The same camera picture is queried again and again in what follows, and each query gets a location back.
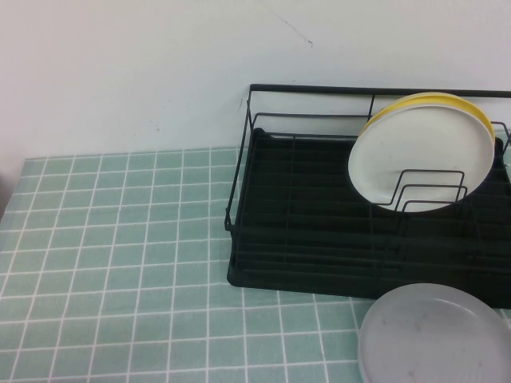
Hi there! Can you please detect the yellow round plate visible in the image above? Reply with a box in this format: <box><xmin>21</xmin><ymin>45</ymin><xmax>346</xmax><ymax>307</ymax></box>
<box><xmin>358</xmin><ymin>92</ymin><xmax>497</xmax><ymax>140</ymax></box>

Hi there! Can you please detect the green tile-pattern tablecloth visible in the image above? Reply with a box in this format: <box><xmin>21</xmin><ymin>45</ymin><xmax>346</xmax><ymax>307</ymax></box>
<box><xmin>0</xmin><ymin>145</ymin><xmax>511</xmax><ymax>383</ymax></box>

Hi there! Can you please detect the black drip tray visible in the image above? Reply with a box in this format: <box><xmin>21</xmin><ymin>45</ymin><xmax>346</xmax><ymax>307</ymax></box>
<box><xmin>226</xmin><ymin>126</ymin><xmax>511</xmax><ymax>310</ymax></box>

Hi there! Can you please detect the grey round plate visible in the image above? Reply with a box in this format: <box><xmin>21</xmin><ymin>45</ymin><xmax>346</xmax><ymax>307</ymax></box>
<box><xmin>358</xmin><ymin>282</ymin><xmax>511</xmax><ymax>383</ymax></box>

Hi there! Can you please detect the black wire dish rack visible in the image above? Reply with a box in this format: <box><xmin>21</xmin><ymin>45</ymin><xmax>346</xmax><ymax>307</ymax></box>
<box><xmin>223</xmin><ymin>83</ymin><xmax>511</xmax><ymax>298</ymax></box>

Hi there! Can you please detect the white round plate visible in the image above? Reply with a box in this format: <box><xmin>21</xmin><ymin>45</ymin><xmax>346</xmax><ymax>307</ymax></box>
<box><xmin>347</xmin><ymin>104</ymin><xmax>497</xmax><ymax>213</ymax></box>

